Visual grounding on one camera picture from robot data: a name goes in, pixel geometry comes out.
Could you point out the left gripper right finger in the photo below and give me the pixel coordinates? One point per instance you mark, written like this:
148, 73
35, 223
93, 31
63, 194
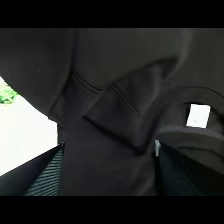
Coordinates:
173, 181

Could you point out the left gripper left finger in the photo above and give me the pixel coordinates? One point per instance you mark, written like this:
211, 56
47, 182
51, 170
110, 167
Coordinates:
36, 176

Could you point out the black long-sleeved shirt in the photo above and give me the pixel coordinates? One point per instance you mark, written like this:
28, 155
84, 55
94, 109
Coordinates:
110, 66

